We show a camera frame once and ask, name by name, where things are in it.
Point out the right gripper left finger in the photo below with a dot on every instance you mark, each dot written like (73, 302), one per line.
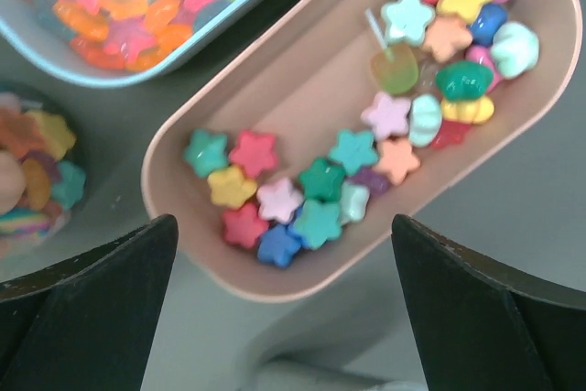
(88, 322)

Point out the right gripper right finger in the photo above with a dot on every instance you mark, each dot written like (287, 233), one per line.
(480, 324)

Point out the clear plastic jar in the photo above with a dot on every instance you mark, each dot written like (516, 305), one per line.
(43, 178)

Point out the clear round jar lid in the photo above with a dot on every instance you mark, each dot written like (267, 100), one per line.
(281, 375)

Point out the pink tray of star candies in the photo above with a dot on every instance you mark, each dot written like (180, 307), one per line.
(303, 80)

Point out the light blue tray of gummies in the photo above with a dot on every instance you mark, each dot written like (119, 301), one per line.
(114, 43)

